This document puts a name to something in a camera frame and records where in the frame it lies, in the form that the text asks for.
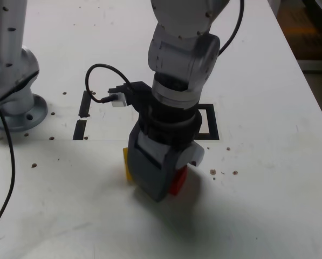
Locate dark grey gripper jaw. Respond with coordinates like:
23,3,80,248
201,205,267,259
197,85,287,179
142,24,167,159
127,126,180,203

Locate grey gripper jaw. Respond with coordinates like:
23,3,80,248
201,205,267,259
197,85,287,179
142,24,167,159
176,142,205,170

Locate yellow cube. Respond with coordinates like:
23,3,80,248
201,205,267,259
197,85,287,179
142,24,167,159
122,147,135,182

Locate red cube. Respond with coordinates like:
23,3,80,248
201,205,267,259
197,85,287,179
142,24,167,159
168,166,189,195

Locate black tape square outline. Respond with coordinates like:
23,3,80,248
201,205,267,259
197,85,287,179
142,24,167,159
194,104,221,141

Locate black tape strip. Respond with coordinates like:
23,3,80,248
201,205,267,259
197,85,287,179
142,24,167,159
72,90,93,141

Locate grey background bar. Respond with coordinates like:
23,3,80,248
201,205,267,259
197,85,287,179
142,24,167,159
299,59,322,71

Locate brown background crate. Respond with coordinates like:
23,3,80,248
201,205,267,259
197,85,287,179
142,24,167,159
268,0,322,60

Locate small silver wrist camera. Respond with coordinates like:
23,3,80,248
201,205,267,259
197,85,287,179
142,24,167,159
111,91,129,108

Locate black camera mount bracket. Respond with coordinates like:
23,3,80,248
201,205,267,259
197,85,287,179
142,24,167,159
108,80,154,114

